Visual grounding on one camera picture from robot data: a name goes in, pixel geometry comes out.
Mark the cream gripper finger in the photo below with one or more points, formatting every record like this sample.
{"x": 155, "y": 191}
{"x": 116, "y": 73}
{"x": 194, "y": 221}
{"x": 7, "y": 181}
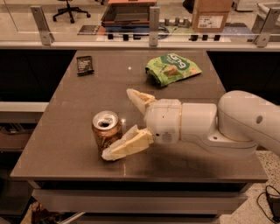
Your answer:
{"x": 141, "y": 100}
{"x": 132, "y": 142}

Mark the cardboard box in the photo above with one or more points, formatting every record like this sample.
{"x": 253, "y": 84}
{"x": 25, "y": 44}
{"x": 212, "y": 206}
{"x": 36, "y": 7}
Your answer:
{"x": 210, "y": 15}

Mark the metal glass bracket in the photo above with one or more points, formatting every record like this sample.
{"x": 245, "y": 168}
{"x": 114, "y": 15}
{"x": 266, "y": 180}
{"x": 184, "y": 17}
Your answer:
{"x": 44, "y": 31}
{"x": 263, "y": 38}
{"x": 153, "y": 25}

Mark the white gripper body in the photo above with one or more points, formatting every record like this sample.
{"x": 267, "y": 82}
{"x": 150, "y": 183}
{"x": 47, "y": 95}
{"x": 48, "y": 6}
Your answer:
{"x": 164, "y": 119}

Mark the green snack bag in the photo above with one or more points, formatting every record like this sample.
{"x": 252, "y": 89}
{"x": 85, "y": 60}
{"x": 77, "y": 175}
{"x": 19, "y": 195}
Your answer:
{"x": 170, "y": 68}

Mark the grey open tray box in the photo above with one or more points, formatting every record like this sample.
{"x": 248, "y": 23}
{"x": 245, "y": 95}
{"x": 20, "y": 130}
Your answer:
{"x": 127, "y": 12}

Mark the middle metal glass bracket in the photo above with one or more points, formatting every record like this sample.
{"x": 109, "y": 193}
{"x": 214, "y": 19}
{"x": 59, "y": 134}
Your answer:
{"x": 153, "y": 25}

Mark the dark floor sign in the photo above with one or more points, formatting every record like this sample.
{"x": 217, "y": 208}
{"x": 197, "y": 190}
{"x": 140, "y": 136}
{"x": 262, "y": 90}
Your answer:
{"x": 89, "y": 30}

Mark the black office chair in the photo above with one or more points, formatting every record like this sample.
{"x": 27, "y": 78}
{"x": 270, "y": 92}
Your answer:
{"x": 70, "y": 10}

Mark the orange soda can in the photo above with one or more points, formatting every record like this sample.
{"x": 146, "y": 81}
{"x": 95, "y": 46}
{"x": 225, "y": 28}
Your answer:
{"x": 107, "y": 129}

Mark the right metal glass bracket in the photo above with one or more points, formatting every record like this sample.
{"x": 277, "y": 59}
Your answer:
{"x": 263, "y": 38}

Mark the left metal glass bracket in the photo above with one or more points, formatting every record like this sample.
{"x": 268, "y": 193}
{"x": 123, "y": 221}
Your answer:
{"x": 44, "y": 31}

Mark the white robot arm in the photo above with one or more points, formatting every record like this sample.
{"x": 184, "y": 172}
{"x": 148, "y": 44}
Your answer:
{"x": 234, "y": 127}

